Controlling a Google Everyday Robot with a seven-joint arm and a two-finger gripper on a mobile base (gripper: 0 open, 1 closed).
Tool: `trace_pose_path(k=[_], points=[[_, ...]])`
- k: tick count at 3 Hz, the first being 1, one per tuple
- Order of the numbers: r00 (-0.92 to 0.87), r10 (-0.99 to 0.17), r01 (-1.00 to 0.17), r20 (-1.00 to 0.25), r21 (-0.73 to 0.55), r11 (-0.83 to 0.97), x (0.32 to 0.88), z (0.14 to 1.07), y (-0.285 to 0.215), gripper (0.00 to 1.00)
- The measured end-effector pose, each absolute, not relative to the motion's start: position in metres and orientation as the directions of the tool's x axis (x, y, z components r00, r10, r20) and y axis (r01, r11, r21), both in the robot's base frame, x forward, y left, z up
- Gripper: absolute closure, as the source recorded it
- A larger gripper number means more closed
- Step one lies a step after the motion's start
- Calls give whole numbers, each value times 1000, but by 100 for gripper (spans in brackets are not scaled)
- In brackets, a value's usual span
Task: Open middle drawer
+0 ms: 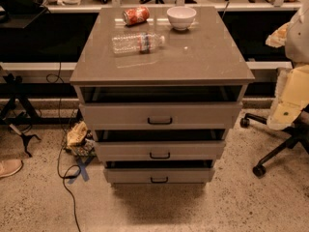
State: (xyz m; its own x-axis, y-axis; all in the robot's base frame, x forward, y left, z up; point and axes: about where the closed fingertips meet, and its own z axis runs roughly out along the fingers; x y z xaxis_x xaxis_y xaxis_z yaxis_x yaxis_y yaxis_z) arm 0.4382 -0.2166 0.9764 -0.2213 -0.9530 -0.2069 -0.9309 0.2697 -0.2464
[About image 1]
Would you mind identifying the grey drawer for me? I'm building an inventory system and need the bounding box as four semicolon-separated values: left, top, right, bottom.
103;168;214;184
95;140;225;161
79;101;242;130

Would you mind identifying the grey drawer cabinet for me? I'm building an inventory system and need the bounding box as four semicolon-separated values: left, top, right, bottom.
69;5;256;188

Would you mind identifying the grey top drawer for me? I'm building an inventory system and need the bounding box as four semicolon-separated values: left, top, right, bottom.
79;101;242;130

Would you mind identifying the grey bottom drawer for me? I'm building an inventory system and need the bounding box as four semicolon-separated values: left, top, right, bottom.
103;168;214;184

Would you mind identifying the clear plastic water bottle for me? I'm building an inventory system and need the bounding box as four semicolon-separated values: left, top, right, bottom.
112;32;165;54

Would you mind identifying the blue tape cross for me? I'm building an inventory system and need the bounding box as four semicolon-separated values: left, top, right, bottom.
68;156;94;184

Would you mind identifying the white bowl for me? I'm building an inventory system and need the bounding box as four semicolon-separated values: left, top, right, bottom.
167;6;197;30

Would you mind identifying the crushed orange soda can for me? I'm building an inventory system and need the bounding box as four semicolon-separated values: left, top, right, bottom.
123;6;150;26

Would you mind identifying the black tripod stand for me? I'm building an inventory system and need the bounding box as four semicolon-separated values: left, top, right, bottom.
0;65;81;158

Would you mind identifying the tan shoe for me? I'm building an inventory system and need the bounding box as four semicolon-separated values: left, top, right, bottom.
0;159;23;178

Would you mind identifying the black floor cable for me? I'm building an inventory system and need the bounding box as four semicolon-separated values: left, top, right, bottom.
45;61;82;232

